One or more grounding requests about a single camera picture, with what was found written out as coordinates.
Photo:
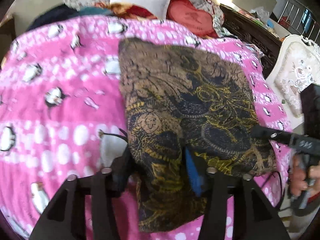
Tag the pink penguin blanket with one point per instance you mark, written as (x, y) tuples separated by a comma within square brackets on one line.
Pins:
[(60, 88)]

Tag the dark blue teal clothes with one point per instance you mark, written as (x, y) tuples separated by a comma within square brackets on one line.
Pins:
[(63, 12)]

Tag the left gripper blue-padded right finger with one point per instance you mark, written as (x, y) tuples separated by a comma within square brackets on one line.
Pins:
[(254, 217)]

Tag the red yellow blanket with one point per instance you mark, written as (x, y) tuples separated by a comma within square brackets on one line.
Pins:
[(127, 11)]

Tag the dark wooden headboard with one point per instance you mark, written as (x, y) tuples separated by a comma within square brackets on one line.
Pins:
[(251, 32)]

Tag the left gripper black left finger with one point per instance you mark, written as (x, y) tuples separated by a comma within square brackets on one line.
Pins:
[(64, 216)]

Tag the brown yellow patterned garment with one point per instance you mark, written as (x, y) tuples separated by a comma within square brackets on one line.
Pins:
[(177, 97)]

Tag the right hand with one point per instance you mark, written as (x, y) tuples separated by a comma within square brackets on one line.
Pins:
[(298, 177)]

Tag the red heart cushion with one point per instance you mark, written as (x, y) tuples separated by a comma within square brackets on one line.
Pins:
[(198, 21)]

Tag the white ornate chair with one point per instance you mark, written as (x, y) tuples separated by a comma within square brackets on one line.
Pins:
[(297, 67)]

